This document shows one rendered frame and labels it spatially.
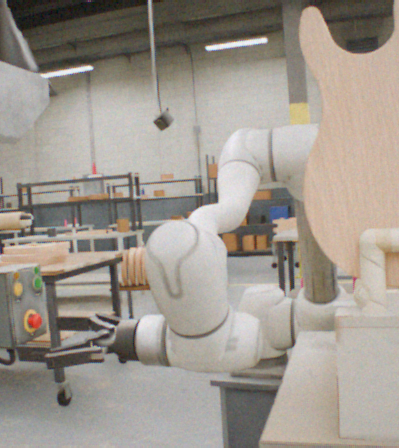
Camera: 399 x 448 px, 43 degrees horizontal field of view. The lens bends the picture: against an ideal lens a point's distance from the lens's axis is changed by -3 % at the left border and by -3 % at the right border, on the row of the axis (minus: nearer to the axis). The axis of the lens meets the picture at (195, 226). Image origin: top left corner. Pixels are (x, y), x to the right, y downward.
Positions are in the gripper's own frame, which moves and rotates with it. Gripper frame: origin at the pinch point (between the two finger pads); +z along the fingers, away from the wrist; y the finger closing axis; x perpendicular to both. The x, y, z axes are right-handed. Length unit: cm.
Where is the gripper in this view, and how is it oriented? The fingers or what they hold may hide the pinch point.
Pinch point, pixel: (44, 337)
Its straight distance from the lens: 102.2
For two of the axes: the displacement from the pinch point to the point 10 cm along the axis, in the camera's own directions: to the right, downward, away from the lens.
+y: 2.7, -2.3, 9.4
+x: -1.1, -9.7, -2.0
